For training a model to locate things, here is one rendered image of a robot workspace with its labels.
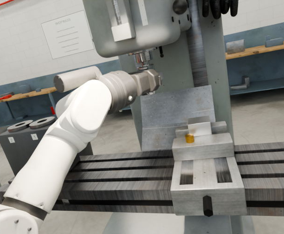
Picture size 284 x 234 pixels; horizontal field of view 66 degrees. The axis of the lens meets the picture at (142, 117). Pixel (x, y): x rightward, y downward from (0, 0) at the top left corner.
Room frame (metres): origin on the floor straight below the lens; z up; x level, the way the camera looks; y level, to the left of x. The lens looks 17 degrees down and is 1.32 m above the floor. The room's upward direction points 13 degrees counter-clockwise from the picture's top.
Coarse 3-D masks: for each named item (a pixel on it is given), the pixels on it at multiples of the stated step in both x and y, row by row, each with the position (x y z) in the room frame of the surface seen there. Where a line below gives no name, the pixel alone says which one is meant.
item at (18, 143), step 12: (48, 120) 0.77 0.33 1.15; (12, 132) 0.77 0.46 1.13; (24, 132) 0.73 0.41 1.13; (36, 132) 0.72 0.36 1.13; (0, 144) 0.77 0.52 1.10; (12, 144) 0.75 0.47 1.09; (24, 144) 0.74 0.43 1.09; (36, 144) 0.72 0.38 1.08; (12, 156) 0.76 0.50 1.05; (24, 156) 0.74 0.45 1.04; (12, 168) 0.77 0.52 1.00
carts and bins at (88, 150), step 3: (87, 144) 2.30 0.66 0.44; (90, 144) 2.39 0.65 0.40; (87, 147) 2.29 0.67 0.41; (90, 147) 2.36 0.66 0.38; (84, 150) 2.25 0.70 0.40; (87, 150) 2.28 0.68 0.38; (90, 150) 2.34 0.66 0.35; (78, 153) 2.19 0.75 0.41; (81, 153) 2.21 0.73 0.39; (84, 153) 2.24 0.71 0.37; (87, 153) 2.27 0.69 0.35; (90, 153) 2.32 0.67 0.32
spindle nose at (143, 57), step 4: (144, 52) 0.59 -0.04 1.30; (148, 52) 0.60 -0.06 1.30; (136, 56) 0.60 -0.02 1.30; (140, 56) 0.60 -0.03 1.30; (144, 56) 0.59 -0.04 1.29; (148, 56) 0.60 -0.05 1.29; (152, 56) 0.61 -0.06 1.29; (136, 60) 0.61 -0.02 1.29; (140, 60) 0.60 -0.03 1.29; (144, 60) 0.59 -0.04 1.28; (148, 60) 0.60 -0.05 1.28
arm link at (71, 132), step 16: (96, 80) 0.42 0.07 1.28; (80, 96) 0.38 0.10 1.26; (96, 96) 0.40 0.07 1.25; (64, 112) 0.37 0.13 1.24; (80, 112) 0.36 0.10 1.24; (96, 112) 0.38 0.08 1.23; (64, 128) 0.35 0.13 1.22; (80, 128) 0.35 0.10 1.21; (96, 128) 0.37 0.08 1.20; (80, 144) 0.36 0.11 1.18
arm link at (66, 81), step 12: (72, 72) 0.45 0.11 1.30; (84, 72) 0.46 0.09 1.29; (96, 72) 0.48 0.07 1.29; (60, 84) 0.43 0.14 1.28; (72, 84) 0.43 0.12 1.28; (108, 84) 0.46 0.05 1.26; (120, 84) 0.47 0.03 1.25; (72, 96) 0.42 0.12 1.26; (120, 96) 0.46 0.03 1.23; (60, 108) 0.44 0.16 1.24; (120, 108) 0.48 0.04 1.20
